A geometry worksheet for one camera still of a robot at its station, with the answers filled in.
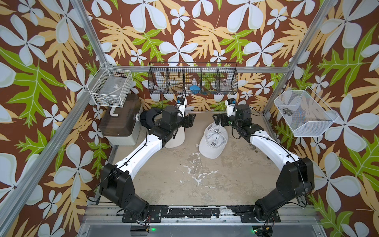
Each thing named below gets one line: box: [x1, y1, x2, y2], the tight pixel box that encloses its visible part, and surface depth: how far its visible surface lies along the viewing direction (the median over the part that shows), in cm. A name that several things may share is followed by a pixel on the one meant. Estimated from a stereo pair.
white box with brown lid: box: [98, 94, 143, 146], surface depth 94 cm
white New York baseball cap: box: [198, 121, 228, 159], surface depth 103 cm
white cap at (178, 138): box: [164, 126, 186, 149], surface depth 102 cm
